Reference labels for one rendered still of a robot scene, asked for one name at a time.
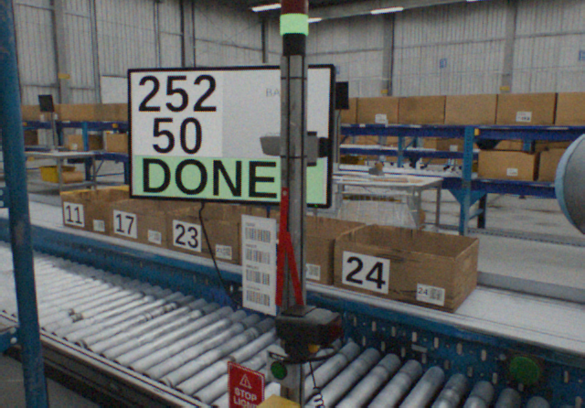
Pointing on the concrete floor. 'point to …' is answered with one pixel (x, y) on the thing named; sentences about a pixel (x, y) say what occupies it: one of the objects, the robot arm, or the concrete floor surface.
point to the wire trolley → (377, 203)
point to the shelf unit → (18, 213)
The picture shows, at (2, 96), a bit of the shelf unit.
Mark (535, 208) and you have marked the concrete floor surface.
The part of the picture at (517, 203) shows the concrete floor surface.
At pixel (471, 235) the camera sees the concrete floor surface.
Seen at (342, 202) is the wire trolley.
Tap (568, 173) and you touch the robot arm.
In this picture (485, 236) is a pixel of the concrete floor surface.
